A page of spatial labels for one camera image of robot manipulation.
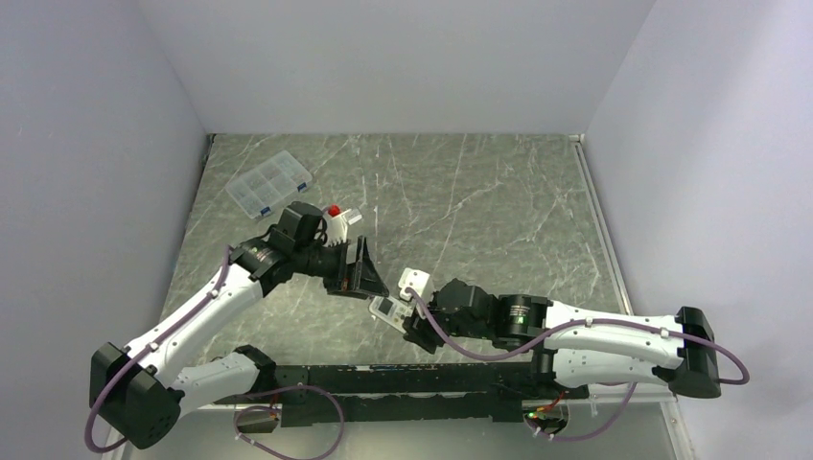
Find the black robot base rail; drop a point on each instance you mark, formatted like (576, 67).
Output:
(499, 392)

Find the aluminium frame rail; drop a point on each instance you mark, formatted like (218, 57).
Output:
(674, 424)

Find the white remote control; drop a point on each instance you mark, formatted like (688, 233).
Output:
(392, 311)

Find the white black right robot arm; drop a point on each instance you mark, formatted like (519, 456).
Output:
(572, 346)

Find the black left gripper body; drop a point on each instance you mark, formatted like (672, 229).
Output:
(332, 260)

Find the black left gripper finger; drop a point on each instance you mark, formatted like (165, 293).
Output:
(345, 288)
(365, 271)

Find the clear plastic organizer box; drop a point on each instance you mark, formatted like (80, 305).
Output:
(263, 189)

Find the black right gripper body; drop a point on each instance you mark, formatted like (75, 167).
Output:
(420, 325)

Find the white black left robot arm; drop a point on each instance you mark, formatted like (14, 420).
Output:
(139, 391)

